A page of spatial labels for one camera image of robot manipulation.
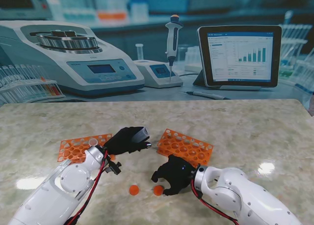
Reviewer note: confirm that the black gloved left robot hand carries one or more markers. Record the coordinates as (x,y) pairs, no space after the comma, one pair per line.
(120,142)

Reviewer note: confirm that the orange test tube rack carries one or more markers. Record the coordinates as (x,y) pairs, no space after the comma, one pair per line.
(171,140)
(73,155)

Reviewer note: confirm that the printed laboratory backdrop banner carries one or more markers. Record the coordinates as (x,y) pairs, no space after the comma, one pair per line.
(157,38)

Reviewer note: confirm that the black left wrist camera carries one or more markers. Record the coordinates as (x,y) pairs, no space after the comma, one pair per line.
(114,168)

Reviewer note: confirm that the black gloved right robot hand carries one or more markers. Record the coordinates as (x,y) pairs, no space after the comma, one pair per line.
(179,173)

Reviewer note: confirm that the clear plastic test tube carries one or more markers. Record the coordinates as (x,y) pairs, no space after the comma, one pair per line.
(93,142)
(140,134)

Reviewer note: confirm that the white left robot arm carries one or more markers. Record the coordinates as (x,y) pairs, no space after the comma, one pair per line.
(54,193)

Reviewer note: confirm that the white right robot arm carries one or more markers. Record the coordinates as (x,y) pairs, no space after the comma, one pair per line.
(240,193)

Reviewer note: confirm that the orange tube cap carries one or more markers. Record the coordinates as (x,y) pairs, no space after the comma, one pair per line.
(134,190)
(158,190)

